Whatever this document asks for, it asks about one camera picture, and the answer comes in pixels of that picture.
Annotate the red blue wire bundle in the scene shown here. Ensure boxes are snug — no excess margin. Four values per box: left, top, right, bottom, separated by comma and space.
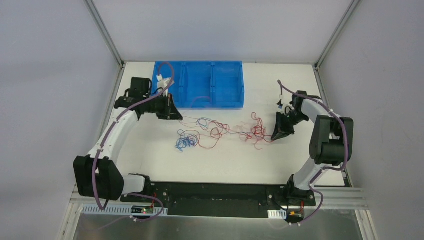
174, 112, 276, 153

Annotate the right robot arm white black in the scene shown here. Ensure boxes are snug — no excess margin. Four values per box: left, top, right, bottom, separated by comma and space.
270, 91, 354, 205

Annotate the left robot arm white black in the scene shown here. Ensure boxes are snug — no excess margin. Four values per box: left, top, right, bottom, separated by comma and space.
73, 76, 183, 203

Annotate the blue three-compartment plastic bin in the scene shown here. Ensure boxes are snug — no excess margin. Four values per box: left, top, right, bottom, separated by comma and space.
168, 61, 245, 109

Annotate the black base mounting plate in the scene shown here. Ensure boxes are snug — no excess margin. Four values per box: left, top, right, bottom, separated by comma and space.
120, 181, 316, 219

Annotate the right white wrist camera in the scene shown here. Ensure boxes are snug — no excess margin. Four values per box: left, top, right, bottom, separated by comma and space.
277, 94, 287, 112

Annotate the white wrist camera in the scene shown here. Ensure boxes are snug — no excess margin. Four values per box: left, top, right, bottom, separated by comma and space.
277, 94, 287, 112
156, 75, 174, 90

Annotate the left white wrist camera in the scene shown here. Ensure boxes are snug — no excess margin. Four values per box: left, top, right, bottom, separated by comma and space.
156, 75, 174, 90

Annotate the right white slotted cable duct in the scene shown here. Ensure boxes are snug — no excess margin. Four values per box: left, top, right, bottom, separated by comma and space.
267, 209, 287, 220

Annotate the white slotted cable duct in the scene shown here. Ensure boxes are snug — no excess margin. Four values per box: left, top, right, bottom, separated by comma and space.
81, 204, 168, 217
267, 209, 287, 220

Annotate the left white slotted cable duct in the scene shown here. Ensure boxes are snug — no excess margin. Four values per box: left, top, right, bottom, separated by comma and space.
81, 204, 168, 217

